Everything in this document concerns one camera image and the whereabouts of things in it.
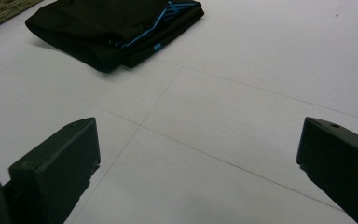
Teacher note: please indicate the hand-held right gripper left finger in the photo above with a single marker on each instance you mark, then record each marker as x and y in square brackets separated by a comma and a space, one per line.
[56, 168]

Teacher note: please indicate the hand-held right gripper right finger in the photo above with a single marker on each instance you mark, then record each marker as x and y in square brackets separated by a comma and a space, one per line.
[341, 161]

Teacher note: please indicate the black blue-striped garment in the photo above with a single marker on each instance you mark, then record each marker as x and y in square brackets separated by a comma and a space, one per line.
[90, 31]

